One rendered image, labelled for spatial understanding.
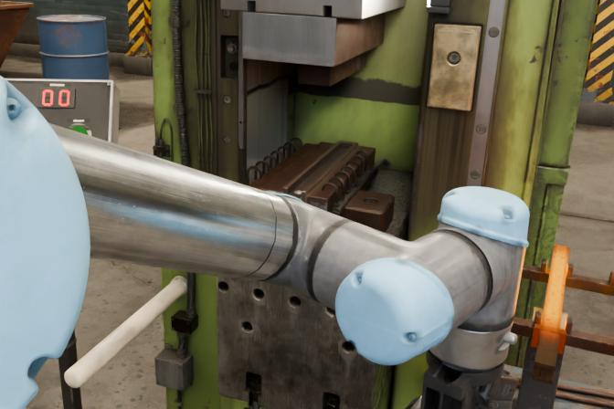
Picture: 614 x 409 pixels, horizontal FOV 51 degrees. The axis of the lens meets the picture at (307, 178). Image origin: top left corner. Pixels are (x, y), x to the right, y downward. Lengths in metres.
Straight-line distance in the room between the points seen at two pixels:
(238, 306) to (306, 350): 0.18
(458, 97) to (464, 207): 0.84
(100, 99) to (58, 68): 4.46
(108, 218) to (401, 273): 0.20
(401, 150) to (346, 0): 0.64
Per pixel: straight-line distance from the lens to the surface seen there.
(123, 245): 0.42
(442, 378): 0.62
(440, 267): 0.49
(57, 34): 5.90
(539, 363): 0.98
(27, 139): 0.19
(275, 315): 1.46
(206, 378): 1.92
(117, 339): 1.57
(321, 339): 1.44
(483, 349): 0.59
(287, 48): 1.32
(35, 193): 0.19
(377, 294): 0.46
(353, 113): 1.80
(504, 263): 0.55
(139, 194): 0.41
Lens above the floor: 1.48
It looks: 19 degrees down
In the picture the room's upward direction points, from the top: 2 degrees clockwise
